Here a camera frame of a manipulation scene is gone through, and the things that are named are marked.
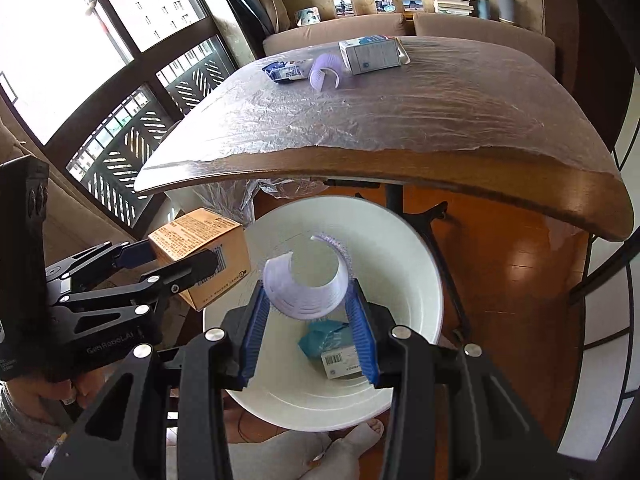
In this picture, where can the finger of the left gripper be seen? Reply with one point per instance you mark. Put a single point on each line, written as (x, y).
(132, 255)
(183, 274)

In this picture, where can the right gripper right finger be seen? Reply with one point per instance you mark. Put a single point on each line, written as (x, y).
(491, 434)

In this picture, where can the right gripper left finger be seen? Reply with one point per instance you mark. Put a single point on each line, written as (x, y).
(123, 435)

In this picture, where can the blue paper bag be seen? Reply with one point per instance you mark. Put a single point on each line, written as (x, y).
(324, 336)

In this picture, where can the small white barcode box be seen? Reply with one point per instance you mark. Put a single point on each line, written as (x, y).
(341, 363)

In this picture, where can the Tempo tissue pack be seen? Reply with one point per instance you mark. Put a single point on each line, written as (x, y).
(283, 72)

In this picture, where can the white blue medicine box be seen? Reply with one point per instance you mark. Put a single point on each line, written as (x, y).
(369, 54)

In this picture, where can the white trash bin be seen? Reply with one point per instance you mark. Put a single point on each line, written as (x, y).
(288, 389)

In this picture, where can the person left hand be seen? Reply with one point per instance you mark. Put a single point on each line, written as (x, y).
(26, 391)

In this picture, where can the person foot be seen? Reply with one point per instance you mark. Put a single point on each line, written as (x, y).
(365, 436)

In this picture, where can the black table leg base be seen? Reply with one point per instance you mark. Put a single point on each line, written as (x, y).
(398, 263)

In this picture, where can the clear plastic table cover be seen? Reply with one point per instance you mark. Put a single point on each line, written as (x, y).
(468, 116)

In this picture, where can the left brown sofa cushion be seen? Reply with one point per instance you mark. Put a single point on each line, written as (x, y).
(392, 24)

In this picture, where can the brown sofa cushion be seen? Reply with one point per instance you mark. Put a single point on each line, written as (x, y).
(392, 24)
(538, 47)

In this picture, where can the right brown sofa cushion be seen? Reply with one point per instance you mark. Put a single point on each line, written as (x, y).
(538, 47)

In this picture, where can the blue cylindrical container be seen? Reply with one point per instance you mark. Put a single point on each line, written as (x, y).
(483, 9)

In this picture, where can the grey cylindrical speaker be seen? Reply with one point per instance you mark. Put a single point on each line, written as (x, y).
(507, 11)

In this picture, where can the dark wooden cabinet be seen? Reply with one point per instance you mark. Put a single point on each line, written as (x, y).
(591, 62)

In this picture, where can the photo frame far left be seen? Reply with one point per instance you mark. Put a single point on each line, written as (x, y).
(308, 16)

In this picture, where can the photo frame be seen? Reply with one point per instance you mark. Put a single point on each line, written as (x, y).
(412, 6)
(385, 6)
(343, 8)
(308, 16)

